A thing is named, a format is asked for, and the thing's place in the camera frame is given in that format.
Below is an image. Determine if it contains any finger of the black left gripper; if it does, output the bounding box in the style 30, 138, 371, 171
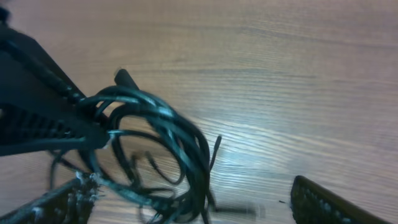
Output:
1, 103, 110, 156
1, 27, 85, 105

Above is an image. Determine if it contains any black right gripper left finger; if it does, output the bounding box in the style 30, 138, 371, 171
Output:
1, 173, 99, 224

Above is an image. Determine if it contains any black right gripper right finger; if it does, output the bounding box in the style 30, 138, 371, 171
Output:
290, 175, 388, 224

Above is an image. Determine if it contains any black USB cable bundle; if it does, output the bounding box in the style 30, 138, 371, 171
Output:
48, 68, 259, 224

